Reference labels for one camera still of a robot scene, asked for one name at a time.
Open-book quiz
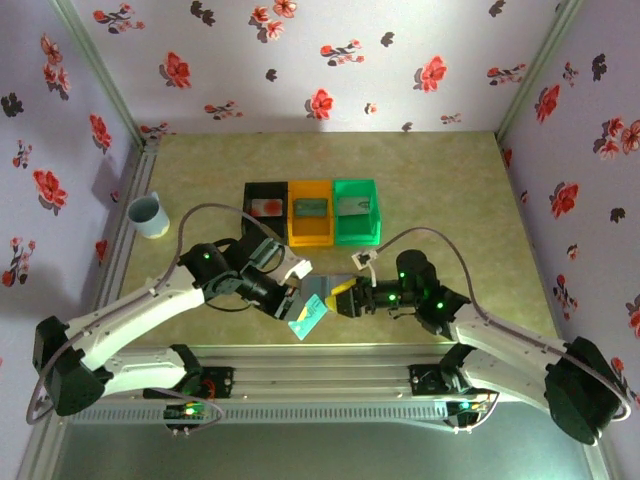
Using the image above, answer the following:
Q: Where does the teal card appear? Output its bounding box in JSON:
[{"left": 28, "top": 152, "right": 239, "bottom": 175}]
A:
[
  {"left": 293, "top": 197, "right": 330, "bottom": 219},
  {"left": 287, "top": 293, "right": 330, "bottom": 343}
]

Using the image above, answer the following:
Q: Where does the white red card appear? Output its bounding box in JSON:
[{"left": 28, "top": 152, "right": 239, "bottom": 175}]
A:
[{"left": 250, "top": 197, "right": 286, "bottom": 220}]

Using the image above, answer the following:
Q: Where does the grey card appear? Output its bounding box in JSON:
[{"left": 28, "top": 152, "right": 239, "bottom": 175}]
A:
[{"left": 338, "top": 195, "right": 373, "bottom": 217}]

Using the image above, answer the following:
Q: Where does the black plastic bin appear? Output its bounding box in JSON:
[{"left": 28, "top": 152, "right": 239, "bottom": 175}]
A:
[{"left": 241, "top": 181, "right": 291, "bottom": 250}]

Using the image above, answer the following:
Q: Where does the green plastic bin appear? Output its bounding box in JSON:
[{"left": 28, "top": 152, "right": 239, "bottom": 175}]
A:
[{"left": 332, "top": 178, "right": 385, "bottom": 248}]

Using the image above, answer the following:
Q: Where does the orange plastic bin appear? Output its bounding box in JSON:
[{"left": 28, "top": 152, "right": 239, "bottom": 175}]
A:
[{"left": 287, "top": 179, "right": 336, "bottom": 249}]

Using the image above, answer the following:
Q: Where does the blue mug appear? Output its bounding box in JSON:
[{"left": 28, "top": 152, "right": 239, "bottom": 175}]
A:
[{"left": 128, "top": 192, "right": 171, "bottom": 241}]

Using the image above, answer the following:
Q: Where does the right controller board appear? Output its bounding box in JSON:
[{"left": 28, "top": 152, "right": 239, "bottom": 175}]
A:
[{"left": 446, "top": 398, "right": 490, "bottom": 435}]

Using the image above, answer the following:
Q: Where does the controller board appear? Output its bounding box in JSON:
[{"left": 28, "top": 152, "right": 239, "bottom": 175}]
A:
[
  {"left": 446, "top": 398, "right": 490, "bottom": 435},
  {"left": 163, "top": 403, "right": 212, "bottom": 436}
]

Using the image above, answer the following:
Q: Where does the left controller board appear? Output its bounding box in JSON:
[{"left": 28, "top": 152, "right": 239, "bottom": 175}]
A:
[{"left": 163, "top": 403, "right": 212, "bottom": 436}]

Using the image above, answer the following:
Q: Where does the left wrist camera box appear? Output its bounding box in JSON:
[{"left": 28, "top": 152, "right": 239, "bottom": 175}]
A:
[{"left": 248, "top": 238, "right": 314, "bottom": 287}]

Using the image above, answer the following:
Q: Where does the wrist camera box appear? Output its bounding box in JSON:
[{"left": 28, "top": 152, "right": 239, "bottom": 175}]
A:
[
  {"left": 248, "top": 238, "right": 314, "bottom": 287},
  {"left": 351, "top": 248, "right": 380, "bottom": 270}
]

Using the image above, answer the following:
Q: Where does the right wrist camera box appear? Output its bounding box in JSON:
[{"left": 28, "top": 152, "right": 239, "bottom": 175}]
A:
[{"left": 351, "top": 248, "right": 380, "bottom": 270}]

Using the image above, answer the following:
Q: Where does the left arm grey cable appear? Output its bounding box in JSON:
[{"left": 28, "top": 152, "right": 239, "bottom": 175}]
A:
[{"left": 25, "top": 201, "right": 281, "bottom": 437}]

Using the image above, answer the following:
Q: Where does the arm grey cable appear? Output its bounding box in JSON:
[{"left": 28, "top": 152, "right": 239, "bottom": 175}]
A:
[
  {"left": 25, "top": 201, "right": 281, "bottom": 437},
  {"left": 372, "top": 227, "right": 632, "bottom": 435}
]

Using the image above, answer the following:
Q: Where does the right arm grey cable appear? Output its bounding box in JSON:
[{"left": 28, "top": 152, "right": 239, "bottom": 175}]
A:
[{"left": 372, "top": 227, "right": 632, "bottom": 435}]

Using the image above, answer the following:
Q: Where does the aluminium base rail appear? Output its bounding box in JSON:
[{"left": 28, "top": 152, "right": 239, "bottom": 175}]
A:
[{"left": 47, "top": 343, "right": 592, "bottom": 405}]

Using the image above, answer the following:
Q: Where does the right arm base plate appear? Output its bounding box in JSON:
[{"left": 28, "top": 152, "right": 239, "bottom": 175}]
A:
[{"left": 408, "top": 363, "right": 501, "bottom": 399}]

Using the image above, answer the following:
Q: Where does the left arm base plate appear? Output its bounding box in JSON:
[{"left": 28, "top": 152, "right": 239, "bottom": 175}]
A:
[{"left": 143, "top": 366, "right": 236, "bottom": 401}]

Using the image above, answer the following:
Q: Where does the slotted cable duct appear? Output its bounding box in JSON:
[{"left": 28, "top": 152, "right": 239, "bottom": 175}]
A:
[{"left": 64, "top": 402, "right": 587, "bottom": 427}]

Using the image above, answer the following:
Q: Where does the aluminium side rail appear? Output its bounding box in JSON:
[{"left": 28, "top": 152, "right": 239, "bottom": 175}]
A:
[{"left": 79, "top": 135, "right": 162, "bottom": 362}]

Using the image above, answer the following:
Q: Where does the aluminium corner post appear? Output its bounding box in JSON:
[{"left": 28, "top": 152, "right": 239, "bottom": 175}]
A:
[
  {"left": 493, "top": 0, "right": 585, "bottom": 144},
  {"left": 49, "top": 0, "right": 149, "bottom": 147}
]

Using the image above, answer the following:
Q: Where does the aluminium frame strut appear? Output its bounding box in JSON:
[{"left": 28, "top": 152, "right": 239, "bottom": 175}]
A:
[
  {"left": 14, "top": 414, "right": 64, "bottom": 480},
  {"left": 587, "top": 444, "right": 619, "bottom": 480}
]

